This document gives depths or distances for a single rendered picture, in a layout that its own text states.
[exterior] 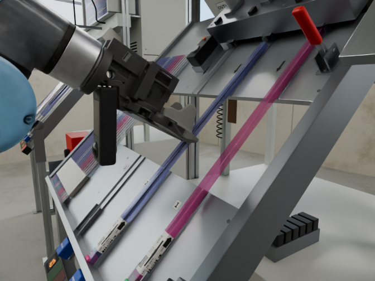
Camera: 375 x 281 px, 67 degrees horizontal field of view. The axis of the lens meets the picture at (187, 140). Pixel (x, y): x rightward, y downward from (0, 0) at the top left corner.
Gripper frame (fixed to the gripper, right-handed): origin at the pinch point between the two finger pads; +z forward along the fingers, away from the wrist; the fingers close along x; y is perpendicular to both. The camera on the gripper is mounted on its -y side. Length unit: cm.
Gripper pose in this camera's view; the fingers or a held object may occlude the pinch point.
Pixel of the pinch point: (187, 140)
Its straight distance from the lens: 50.4
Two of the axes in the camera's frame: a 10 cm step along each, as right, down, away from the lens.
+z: 7.2, 4.1, 5.5
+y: 4.4, -8.9, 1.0
